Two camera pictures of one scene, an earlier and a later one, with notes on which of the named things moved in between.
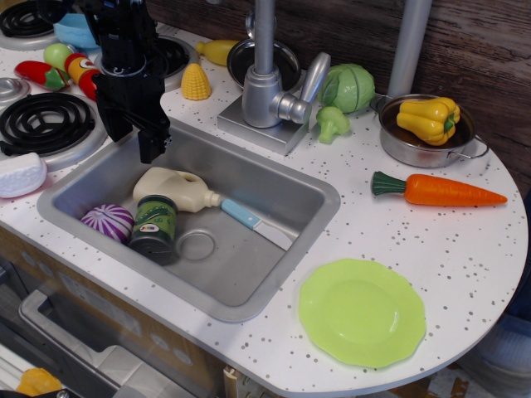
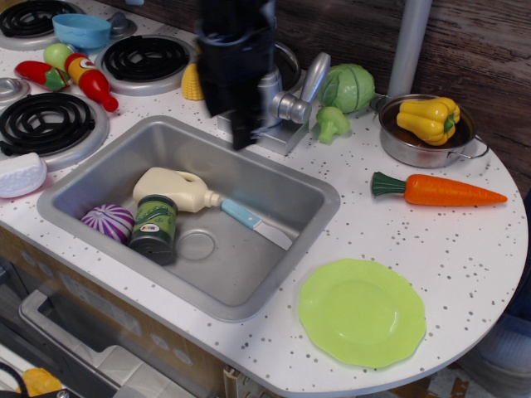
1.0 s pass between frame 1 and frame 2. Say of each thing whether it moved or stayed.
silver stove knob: stayed
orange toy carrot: stayed
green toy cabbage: stayed
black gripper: moved
